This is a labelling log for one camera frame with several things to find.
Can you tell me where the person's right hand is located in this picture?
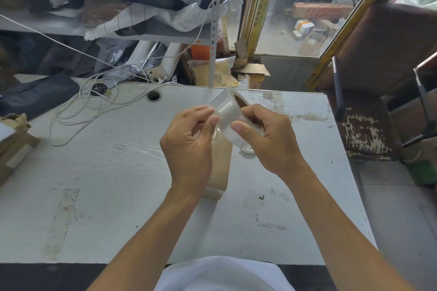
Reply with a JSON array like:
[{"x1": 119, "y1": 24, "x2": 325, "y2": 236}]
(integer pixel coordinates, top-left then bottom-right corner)
[{"x1": 231, "y1": 103, "x2": 308, "y2": 182}]

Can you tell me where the person's left hand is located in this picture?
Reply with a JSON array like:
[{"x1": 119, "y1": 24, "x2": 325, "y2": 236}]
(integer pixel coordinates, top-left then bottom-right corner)
[{"x1": 160, "y1": 105, "x2": 220, "y2": 199}]

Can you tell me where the clear packing tape roll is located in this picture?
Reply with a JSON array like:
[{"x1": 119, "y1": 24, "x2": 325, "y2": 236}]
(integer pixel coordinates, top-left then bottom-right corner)
[{"x1": 209, "y1": 88, "x2": 264, "y2": 149}]

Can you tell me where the person's left forearm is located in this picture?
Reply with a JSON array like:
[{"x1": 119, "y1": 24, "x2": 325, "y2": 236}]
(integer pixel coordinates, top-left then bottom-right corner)
[{"x1": 87, "y1": 187, "x2": 202, "y2": 291}]

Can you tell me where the person's right forearm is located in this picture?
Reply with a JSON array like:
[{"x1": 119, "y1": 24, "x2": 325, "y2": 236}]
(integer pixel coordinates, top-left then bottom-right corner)
[{"x1": 282, "y1": 161, "x2": 415, "y2": 291}]

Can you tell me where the yellow filled plastic bag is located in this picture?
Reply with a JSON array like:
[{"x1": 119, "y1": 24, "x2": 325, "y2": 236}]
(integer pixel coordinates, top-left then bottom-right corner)
[{"x1": 187, "y1": 56, "x2": 240, "y2": 87}]

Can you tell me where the open cardboard box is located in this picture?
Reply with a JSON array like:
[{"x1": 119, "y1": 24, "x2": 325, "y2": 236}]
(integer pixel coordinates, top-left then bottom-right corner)
[{"x1": 232, "y1": 62, "x2": 271, "y2": 90}]

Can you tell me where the orange box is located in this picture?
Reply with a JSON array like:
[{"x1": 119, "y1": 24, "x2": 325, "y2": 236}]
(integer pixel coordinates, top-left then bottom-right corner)
[{"x1": 191, "y1": 44, "x2": 214, "y2": 62}]

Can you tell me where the white paper roll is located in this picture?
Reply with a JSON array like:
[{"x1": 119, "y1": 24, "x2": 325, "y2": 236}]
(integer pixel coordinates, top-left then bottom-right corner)
[{"x1": 150, "y1": 43, "x2": 185, "y2": 83}]

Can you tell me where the brown worn chair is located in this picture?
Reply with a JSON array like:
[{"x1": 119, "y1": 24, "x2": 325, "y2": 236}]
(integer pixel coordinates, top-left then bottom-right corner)
[{"x1": 323, "y1": 3, "x2": 437, "y2": 162}]

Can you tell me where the grey metal shelf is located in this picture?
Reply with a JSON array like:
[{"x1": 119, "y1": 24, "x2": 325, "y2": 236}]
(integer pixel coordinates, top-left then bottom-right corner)
[{"x1": 0, "y1": 15, "x2": 216, "y2": 46}]

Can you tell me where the person's white shirt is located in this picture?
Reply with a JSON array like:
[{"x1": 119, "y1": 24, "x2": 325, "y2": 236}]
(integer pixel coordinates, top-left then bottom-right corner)
[{"x1": 154, "y1": 256, "x2": 287, "y2": 291}]

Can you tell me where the black fabric bag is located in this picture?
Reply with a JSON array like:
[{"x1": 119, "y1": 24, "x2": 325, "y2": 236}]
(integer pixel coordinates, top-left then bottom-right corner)
[{"x1": 0, "y1": 73, "x2": 80, "y2": 121}]

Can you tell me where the brown cardboard box with paper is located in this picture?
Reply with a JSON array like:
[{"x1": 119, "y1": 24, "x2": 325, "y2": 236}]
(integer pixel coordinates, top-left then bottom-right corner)
[{"x1": 0, "y1": 113, "x2": 41, "y2": 186}]

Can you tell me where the perforated metal shelf post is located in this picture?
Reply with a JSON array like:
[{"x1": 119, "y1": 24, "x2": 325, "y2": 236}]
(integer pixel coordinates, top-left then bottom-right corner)
[{"x1": 209, "y1": 0, "x2": 223, "y2": 89}]

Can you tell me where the white cable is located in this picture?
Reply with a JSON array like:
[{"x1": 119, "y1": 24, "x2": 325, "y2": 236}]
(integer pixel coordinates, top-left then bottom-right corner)
[{"x1": 0, "y1": 15, "x2": 219, "y2": 147}]

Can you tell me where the yellow window frame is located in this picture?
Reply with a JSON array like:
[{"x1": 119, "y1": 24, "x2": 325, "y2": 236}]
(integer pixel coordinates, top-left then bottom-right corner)
[{"x1": 239, "y1": 0, "x2": 424, "y2": 92}]

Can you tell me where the black metal chair frame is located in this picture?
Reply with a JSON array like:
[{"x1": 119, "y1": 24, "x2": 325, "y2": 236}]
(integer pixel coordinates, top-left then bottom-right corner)
[{"x1": 402, "y1": 52, "x2": 437, "y2": 148}]

